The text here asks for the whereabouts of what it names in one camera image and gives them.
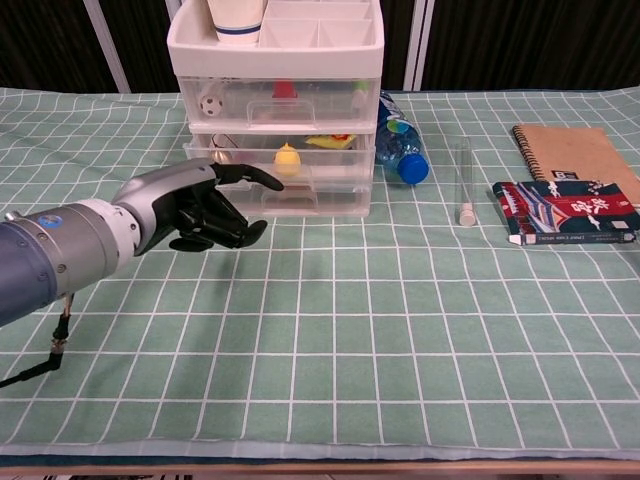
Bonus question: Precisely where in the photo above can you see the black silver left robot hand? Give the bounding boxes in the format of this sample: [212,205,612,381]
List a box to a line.
[110,157,286,257]

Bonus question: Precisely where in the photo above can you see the small yellow duck toy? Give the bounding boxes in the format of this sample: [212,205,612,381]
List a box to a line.
[273,142,302,176]

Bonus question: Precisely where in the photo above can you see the blue capped water bottle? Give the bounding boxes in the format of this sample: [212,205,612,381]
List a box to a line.
[375,89,431,186]

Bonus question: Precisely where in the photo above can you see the kraft spiral notebook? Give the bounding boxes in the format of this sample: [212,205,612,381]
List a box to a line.
[511,123,640,206]

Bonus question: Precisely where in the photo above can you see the green grid tablecloth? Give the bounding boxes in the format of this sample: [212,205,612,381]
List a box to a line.
[0,87,640,459]

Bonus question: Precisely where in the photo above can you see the small green white toy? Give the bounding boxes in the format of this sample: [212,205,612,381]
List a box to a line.
[349,82,370,113]

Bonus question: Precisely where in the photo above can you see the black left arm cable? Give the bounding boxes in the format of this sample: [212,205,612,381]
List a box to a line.
[0,292,76,390]

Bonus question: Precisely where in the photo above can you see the dark blue red patterned book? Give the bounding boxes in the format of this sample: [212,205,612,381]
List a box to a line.
[492,180,640,246]

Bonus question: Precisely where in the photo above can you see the small soccer ball toy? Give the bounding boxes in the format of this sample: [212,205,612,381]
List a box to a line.
[198,93,225,119]

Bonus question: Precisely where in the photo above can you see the white organizer trays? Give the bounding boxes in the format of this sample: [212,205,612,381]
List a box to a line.
[166,0,386,218]

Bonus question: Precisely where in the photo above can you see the white paper cup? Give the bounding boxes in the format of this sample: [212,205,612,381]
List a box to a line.
[205,0,266,47]

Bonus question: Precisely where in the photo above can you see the white frame post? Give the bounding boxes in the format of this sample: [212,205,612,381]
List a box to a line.
[403,0,436,92]
[82,0,134,94]

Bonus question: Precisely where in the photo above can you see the yellow snack packet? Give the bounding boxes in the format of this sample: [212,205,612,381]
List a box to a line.
[304,132,356,151]

